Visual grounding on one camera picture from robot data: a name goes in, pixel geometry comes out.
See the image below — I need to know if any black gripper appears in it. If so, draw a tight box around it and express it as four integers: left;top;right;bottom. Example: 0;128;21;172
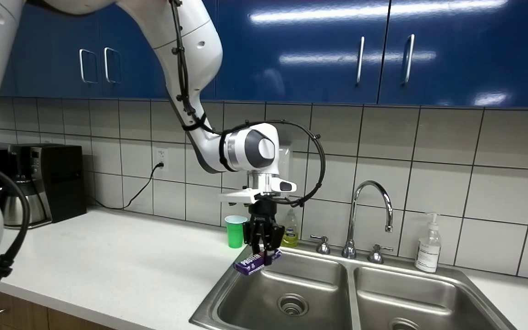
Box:
239;200;285;266

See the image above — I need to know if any purple chocolate protein bar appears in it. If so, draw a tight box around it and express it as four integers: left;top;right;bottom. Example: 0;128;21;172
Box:
232;249;283;277

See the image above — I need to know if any stainless steel double sink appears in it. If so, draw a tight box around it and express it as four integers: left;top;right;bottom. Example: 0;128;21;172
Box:
186;242;520;330

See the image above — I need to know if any green plastic cup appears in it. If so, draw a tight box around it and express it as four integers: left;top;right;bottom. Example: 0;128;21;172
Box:
223;213;250;251

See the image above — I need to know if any yellow dish soap bottle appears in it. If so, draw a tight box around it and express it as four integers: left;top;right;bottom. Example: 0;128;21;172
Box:
280;207;302;249

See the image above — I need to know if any chrome faucet knob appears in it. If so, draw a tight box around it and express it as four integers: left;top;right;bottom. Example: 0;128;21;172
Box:
313;235;333;257
366;242;386;266

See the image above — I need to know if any chrome gooseneck faucet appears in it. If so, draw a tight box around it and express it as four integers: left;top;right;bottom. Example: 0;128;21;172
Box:
340;178;395;260

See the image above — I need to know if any clear pump soap bottle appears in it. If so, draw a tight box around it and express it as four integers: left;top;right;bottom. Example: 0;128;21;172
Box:
412;213;443;275

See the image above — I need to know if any blue cabinet door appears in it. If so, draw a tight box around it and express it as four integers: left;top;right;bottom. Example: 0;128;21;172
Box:
205;0;392;106
377;0;528;112
93;0;216;103
0;0;98;101

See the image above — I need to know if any black box appliance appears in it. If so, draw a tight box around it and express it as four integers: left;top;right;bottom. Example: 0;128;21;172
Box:
30;141;89;225

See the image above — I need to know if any wooden base cabinet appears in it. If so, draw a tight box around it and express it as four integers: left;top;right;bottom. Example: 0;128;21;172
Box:
0;290;115;330

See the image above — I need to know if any silver coffee carafe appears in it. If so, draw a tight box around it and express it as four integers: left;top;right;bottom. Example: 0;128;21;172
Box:
0;178;51;229

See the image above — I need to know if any black coffee machine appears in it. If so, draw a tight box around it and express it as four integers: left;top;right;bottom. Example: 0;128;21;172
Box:
0;145;43;213

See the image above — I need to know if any white wall power outlet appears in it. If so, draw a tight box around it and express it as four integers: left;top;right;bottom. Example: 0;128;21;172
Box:
151;154;170;178

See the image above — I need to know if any black power cord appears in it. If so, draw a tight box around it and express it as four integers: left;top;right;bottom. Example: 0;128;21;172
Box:
122;161;166;211

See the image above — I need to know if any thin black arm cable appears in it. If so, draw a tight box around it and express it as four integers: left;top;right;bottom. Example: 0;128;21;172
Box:
166;0;327;211

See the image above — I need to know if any metal cabinet door handle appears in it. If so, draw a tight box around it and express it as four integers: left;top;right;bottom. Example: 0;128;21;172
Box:
401;31;417;86
76;46;95;86
100;44;118;86
353;33;368;88

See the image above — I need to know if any thick black robot hose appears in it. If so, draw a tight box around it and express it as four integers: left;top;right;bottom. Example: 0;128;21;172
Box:
0;154;32;330

